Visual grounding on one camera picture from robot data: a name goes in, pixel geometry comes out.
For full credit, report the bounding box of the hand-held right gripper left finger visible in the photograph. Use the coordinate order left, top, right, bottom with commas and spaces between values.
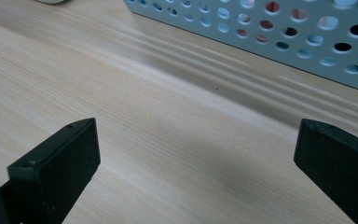
7, 117, 102, 224

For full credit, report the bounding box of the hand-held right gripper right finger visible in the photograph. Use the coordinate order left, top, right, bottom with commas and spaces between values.
293, 118, 358, 224

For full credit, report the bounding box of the white compartment organizer box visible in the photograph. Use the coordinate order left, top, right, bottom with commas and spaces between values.
34, 0, 69, 5

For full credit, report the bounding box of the blue perforated plastic basket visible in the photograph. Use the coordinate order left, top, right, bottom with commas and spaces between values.
123, 0, 358, 96

